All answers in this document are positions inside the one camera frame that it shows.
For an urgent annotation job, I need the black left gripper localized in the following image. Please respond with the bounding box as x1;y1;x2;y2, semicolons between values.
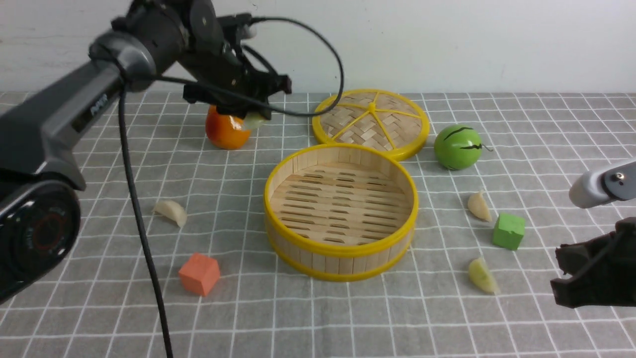
178;0;292;120

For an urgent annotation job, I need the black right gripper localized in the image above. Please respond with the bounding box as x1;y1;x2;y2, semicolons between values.
550;217;636;308

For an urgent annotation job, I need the green-tinted dumpling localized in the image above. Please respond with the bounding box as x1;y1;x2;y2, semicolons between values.
241;111;271;131

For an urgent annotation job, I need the yellow-green dumpling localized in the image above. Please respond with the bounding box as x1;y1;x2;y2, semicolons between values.
468;257;500;295

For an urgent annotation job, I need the white dumpling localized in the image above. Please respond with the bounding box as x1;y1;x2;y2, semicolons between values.
467;190;492;222
153;200;188;228

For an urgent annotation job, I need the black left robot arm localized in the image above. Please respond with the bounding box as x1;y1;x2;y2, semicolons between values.
0;0;292;303

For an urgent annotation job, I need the bamboo steamer lid yellow rim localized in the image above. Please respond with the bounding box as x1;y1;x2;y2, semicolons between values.
311;89;431;161

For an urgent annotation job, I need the bamboo steamer tray yellow rim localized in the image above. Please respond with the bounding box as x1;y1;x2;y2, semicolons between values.
263;144;419;282

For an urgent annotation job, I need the orange toy pear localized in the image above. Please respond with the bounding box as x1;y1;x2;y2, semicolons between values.
205;105;251;150

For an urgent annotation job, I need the green cube block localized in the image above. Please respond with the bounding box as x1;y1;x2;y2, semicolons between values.
491;212;526;250

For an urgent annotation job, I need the grey checkered tablecloth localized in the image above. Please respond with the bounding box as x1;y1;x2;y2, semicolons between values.
0;92;636;358

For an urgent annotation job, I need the green toy watermelon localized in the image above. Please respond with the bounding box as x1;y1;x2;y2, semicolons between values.
434;124;493;171

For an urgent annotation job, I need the orange cube block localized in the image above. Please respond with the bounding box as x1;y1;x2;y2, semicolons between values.
178;253;221;297

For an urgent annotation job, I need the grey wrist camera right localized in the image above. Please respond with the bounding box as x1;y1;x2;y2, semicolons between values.
569;158;636;209

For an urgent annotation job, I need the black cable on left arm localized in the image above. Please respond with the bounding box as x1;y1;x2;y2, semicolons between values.
114;16;345;358

